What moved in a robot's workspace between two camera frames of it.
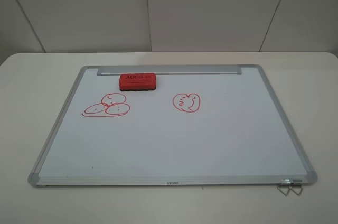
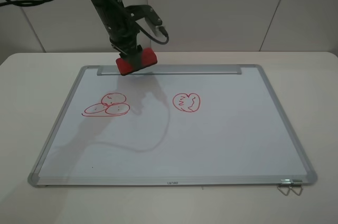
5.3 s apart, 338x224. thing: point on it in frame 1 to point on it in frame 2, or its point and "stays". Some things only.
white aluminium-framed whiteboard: x=204 y=125 stays
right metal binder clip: x=297 y=182 stays
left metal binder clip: x=285 y=182 stays
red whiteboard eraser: x=137 y=81 to x=148 y=57
